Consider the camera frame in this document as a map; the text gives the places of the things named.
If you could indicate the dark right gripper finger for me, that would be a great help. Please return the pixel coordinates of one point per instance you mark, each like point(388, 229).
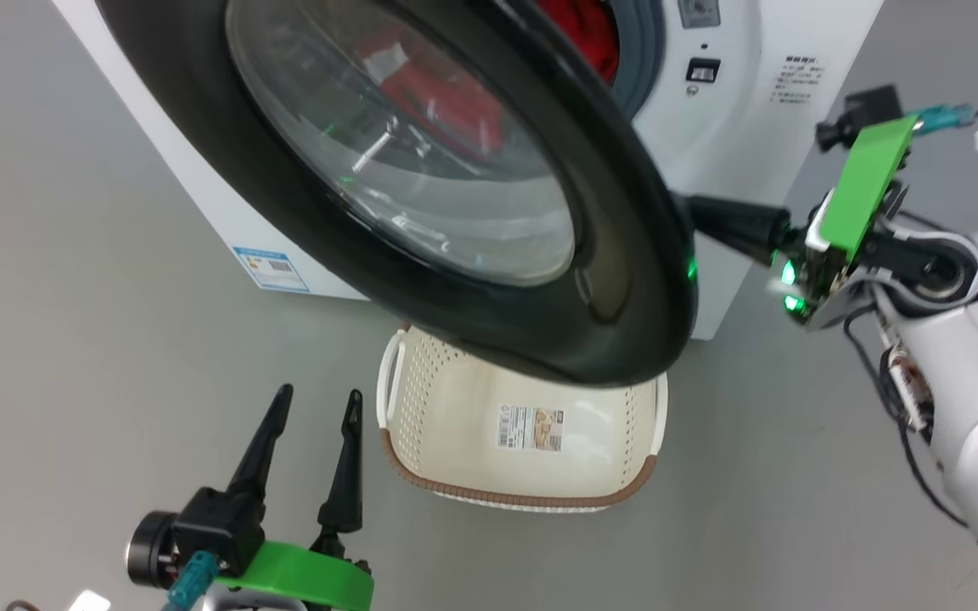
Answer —
point(739, 227)

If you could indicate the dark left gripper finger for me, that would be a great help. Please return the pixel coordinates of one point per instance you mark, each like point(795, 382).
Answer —
point(346, 484)
point(264, 458)

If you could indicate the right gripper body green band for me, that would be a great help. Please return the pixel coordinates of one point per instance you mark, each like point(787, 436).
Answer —
point(867, 182)

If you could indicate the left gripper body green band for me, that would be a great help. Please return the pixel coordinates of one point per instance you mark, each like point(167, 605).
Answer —
point(311, 581)

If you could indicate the black round glass washer door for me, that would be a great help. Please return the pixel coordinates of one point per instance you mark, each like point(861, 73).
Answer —
point(625, 280)

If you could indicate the red garment with white stripes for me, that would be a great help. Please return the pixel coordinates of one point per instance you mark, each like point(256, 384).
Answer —
point(587, 38)

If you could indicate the white front-load washing machine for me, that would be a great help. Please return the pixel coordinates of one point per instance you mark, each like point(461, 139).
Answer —
point(735, 170)

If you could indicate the cream perforated laundry basket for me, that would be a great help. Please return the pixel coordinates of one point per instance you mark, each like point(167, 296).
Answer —
point(455, 424)

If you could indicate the paper label in basket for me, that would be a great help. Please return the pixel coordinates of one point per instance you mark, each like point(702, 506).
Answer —
point(531, 428)

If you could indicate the blue energy label sticker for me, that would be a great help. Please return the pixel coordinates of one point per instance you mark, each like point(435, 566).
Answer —
point(272, 270)

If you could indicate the grey warning sticker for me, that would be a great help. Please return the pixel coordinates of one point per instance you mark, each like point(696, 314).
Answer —
point(699, 10)

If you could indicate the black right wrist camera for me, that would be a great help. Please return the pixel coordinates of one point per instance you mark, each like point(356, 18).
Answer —
point(867, 109)

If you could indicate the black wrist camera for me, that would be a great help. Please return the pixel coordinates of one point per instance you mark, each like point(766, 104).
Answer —
point(867, 109)
point(213, 530)

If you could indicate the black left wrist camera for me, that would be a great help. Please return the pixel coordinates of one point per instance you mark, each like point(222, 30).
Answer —
point(213, 530)

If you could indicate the teal right camera connector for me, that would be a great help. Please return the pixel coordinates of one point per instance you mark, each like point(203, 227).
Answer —
point(943, 115)

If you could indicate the teal camera connector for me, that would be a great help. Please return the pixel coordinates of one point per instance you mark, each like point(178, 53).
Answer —
point(943, 115)
point(192, 581)

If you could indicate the teal left camera connector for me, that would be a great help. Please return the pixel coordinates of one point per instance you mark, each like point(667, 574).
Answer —
point(192, 581)

